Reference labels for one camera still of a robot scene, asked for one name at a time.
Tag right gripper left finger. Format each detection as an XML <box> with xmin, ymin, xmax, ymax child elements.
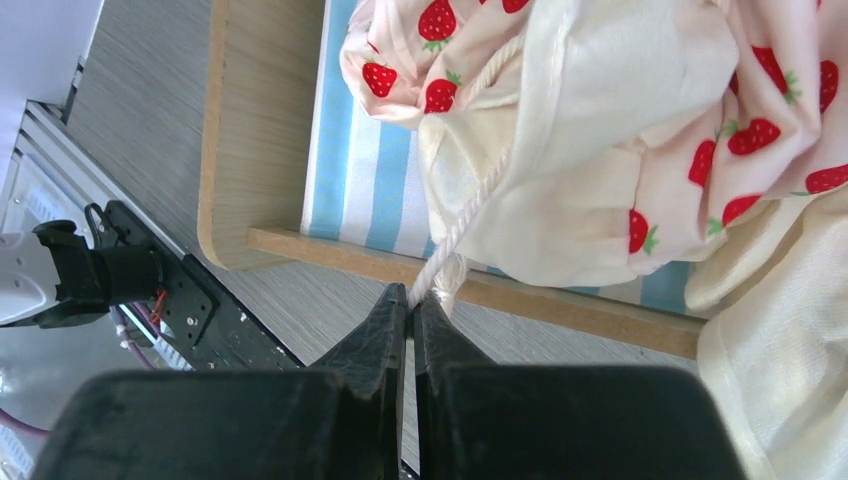
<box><xmin>32</xmin><ymin>284</ymin><xmax>407</xmax><ymax>479</ymax></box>

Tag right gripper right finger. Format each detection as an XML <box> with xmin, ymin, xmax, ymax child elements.
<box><xmin>412</xmin><ymin>295</ymin><xmax>744</xmax><ymax>479</ymax></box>

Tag blue striped mattress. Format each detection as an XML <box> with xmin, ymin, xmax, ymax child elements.
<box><xmin>300</xmin><ymin>0</ymin><xmax>704</xmax><ymax>317</ymax></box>

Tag wooden pet bed frame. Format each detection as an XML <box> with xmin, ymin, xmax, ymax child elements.
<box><xmin>197</xmin><ymin>1</ymin><xmax>703</xmax><ymax>358</ymax></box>

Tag strawberry print ruffled blanket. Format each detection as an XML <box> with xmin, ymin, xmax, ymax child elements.
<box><xmin>340</xmin><ymin>1</ymin><xmax>847</xmax><ymax>479</ymax></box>

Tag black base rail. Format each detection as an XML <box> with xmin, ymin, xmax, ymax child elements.
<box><xmin>0</xmin><ymin>103</ymin><xmax>306</xmax><ymax>399</ymax></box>

